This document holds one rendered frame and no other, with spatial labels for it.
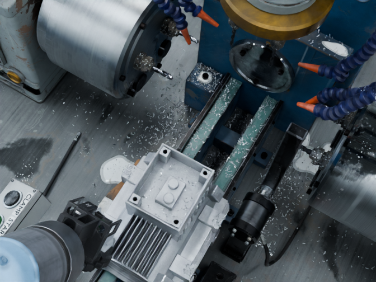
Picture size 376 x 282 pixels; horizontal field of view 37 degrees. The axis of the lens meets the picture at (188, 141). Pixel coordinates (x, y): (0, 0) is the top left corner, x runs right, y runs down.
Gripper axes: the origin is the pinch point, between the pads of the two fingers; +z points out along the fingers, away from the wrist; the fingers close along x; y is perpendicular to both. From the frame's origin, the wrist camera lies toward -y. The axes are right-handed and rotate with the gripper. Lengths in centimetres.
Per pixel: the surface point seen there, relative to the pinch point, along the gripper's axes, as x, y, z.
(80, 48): 24.0, 24.7, 13.3
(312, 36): -13, 47, 21
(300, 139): -20.2, 29.7, -0.9
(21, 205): 15.2, -2.7, 0.3
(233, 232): -17.8, 8.6, 14.5
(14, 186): 19.0, -1.4, 3.0
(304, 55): -13, 43, 23
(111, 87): 16.3, 20.8, 16.9
